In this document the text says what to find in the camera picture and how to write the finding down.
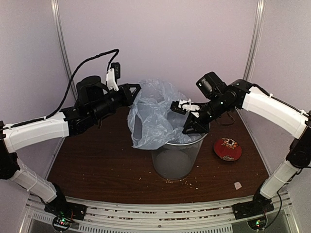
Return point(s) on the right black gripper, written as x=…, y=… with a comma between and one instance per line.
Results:
x=191, y=122

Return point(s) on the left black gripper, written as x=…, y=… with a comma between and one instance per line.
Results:
x=129, y=98

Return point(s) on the light blue plastic trash bag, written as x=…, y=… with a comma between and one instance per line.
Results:
x=151, y=121

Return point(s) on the grey mesh trash bin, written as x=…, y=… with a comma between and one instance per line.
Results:
x=175, y=161

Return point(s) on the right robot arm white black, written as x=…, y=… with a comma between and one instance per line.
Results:
x=251, y=97

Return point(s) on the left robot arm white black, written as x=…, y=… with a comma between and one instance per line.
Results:
x=96, y=101

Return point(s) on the red floral overturned bowl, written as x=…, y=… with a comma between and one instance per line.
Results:
x=227, y=149

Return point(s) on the small pink paper scrap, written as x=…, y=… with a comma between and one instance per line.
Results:
x=237, y=185

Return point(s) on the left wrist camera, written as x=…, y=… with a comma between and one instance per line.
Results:
x=112, y=76

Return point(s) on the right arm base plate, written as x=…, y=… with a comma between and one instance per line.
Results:
x=251, y=208

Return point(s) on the right aluminium frame post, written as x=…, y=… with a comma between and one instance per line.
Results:
x=255, y=40

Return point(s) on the aluminium frame post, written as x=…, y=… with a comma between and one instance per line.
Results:
x=72, y=92
x=255, y=40

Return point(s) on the left aluminium frame post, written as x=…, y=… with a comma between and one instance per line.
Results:
x=72, y=92

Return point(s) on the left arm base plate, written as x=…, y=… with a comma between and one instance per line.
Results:
x=71, y=211

